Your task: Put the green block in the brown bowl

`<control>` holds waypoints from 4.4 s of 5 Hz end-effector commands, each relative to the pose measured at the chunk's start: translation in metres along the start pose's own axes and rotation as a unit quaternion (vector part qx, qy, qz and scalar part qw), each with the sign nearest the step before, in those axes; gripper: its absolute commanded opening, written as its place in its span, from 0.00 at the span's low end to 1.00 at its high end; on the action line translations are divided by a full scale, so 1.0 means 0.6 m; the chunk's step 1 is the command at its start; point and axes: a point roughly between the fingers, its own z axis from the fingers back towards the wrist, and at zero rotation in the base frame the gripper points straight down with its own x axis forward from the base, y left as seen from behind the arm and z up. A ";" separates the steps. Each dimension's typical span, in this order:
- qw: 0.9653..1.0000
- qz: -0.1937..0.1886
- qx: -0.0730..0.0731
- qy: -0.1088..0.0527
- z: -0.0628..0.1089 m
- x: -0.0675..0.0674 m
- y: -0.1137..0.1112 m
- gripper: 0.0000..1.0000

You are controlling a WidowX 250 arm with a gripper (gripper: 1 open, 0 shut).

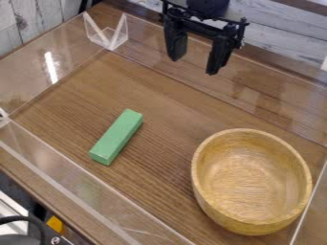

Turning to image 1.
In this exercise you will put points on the clear acrylic corner bracket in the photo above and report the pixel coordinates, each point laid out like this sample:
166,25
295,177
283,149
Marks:
108,38

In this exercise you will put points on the clear acrylic front wall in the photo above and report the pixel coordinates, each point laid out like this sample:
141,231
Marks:
44,156

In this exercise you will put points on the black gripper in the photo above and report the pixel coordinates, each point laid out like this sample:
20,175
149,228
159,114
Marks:
207,17

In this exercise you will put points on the brown wooden bowl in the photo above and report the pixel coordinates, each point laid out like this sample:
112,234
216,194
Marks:
251,180

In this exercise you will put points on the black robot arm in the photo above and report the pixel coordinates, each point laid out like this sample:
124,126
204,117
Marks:
203,17

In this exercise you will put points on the yellow button device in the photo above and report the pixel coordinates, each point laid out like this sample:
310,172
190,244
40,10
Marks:
56,227

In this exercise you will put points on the green rectangular block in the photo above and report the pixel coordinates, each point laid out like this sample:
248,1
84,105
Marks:
116,137

